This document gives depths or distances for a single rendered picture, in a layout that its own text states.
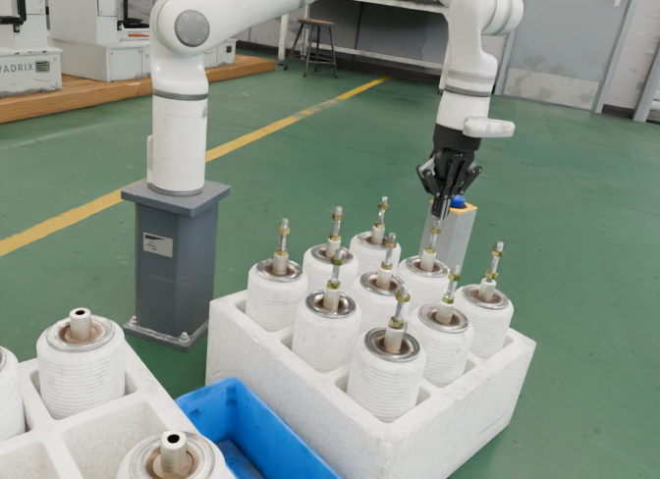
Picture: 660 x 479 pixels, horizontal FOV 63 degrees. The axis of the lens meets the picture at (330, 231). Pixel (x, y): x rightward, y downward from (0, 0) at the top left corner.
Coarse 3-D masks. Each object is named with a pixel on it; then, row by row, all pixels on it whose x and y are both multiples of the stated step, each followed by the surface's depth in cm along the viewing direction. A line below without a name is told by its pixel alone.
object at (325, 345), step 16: (304, 304) 78; (304, 320) 77; (320, 320) 76; (336, 320) 76; (352, 320) 77; (304, 336) 77; (320, 336) 76; (336, 336) 76; (352, 336) 78; (304, 352) 78; (320, 352) 77; (336, 352) 77; (352, 352) 79; (320, 368) 78; (336, 368) 78
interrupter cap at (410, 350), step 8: (376, 328) 74; (384, 328) 75; (368, 336) 73; (376, 336) 73; (384, 336) 73; (408, 336) 74; (368, 344) 71; (376, 344) 71; (408, 344) 72; (416, 344) 72; (376, 352) 69; (384, 352) 70; (392, 352) 70; (400, 352) 70; (408, 352) 70; (416, 352) 70; (392, 360) 68; (400, 360) 68; (408, 360) 69
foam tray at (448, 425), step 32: (224, 320) 87; (224, 352) 89; (256, 352) 82; (288, 352) 79; (512, 352) 87; (256, 384) 83; (288, 384) 77; (320, 384) 74; (480, 384) 79; (512, 384) 90; (288, 416) 79; (320, 416) 73; (352, 416) 69; (416, 416) 70; (448, 416) 75; (480, 416) 85; (320, 448) 75; (352, 448) 70; (384, 448) 65; (416, 448) 71; (448, 448) 80; (480, 448) 91
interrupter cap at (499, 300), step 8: (464, 288) 89; (472, 288) 90; (464, 296) 87; (472, 296) 87; (496, 296) 88; (504, 296) 88; (480, 304) 85; (488, 304) 85; (496, 304) 85; (504, 304) 86
